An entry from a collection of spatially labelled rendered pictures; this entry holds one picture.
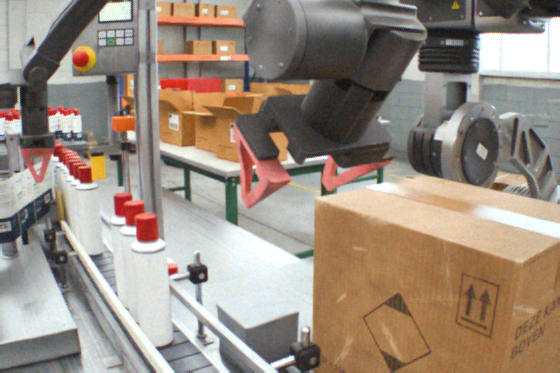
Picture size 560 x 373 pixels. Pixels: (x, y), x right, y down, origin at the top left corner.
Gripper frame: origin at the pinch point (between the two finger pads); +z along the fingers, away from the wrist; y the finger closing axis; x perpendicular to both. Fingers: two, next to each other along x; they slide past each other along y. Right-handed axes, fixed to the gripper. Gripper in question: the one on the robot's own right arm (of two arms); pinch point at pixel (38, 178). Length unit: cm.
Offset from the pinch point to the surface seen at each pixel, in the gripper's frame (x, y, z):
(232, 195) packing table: 113, -118, 46
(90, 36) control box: 14.2, -9.7, -28.9
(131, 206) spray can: 10.2, 30.6, -0.4
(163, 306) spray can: 11.0, 40.1, 12.6
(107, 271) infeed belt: 11.6, 6.1, 20.3
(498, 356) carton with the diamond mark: 28, 83, 5
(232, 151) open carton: 125, -138, 26
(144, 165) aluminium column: 24.2, -2.4, 0.2
